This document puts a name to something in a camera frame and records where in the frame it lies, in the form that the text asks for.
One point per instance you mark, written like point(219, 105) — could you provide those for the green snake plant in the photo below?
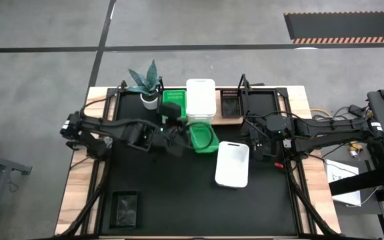
point(147, 78)

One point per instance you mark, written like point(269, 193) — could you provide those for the white plant pot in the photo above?
point(149, 102)

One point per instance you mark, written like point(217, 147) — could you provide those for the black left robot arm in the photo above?
point(112, 125)

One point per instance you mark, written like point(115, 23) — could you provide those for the small red object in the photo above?
point(279, 165)

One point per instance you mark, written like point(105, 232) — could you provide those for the green slotted plastic basket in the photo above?
point(175, 96)
point(205, 140)

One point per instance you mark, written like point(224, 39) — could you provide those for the black table mat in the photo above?
point(195, 216)

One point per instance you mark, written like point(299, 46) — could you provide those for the wooden shelf board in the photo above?
point(228, 121)

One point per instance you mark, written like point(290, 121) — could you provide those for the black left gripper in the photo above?
point(173, 141)

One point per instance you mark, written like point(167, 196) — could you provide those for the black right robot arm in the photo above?
point(328, 128)

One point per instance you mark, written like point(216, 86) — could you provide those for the black power adapter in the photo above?
point(357, 110)

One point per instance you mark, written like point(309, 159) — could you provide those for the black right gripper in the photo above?
point(260, 133)

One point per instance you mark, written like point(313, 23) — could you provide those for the black slotted plastic basket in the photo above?
point(231, 103)
point(124, 210)

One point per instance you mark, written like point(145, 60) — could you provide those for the black metal rig frame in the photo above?
point(282, 92)

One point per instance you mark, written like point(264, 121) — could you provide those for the black metal shelf bracket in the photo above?
point(246, 96)
point(161, 85)

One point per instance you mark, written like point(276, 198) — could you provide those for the white paper box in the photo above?
point(340, 170)

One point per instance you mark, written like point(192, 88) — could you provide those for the black hazard-striped floor mat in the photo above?
point(345, 25)

